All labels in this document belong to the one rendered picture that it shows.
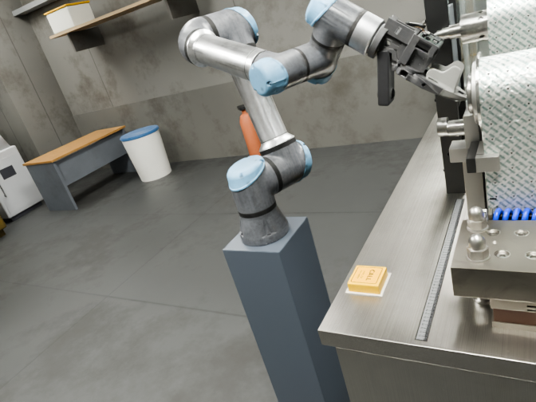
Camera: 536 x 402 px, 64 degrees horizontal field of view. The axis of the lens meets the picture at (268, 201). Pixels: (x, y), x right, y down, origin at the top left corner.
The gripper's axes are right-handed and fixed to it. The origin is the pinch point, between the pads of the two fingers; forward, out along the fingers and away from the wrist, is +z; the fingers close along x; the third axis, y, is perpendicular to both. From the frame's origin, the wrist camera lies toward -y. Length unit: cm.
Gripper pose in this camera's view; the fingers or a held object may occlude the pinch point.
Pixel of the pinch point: (459, 97)
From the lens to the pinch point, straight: 95.6
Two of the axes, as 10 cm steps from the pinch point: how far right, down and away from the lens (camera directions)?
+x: 4.6, -4.7, 7.5
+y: 3.3, -7.0, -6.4
